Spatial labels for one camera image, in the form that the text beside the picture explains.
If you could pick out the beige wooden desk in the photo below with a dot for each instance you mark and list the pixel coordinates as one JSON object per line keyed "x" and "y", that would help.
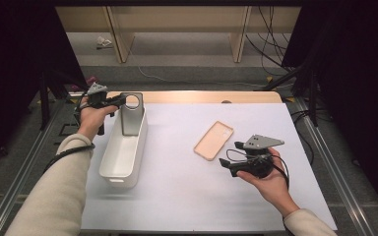
{"x": 183, "y": 18}

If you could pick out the pink object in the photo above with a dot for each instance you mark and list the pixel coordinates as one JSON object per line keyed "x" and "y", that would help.
{"x": 91, "y": 80}

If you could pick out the white plastic storage box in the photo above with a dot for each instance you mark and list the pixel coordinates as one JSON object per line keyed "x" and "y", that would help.
{"x": 121, "y": 157}

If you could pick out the white crumpled paper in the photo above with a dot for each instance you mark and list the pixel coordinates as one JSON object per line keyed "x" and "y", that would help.
{"x": 104, "y": 42}

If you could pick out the beige phone case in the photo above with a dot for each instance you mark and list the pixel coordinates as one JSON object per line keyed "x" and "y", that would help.
{"x": 213, "y": 141}

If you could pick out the dark curtain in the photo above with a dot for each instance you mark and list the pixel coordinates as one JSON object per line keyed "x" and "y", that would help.
{"x": 10, "y": 65}
{"x": 361, "y": 82}

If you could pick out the person's right hand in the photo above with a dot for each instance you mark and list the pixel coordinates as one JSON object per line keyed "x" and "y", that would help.
{"x": 275, "y": 188}

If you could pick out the person's left hand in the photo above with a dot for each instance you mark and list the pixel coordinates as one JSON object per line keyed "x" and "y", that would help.
{"x": 90, "y": 119}

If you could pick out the white table sheet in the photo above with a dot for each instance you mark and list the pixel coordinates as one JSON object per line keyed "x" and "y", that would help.
{"x": 193, "y": 196}

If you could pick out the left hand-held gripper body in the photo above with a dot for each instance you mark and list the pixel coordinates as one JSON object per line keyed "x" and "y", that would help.
{"x": 97, "y": 89}

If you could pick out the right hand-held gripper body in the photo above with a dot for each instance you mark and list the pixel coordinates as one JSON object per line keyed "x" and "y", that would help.
{"x": 259, "y": 141}

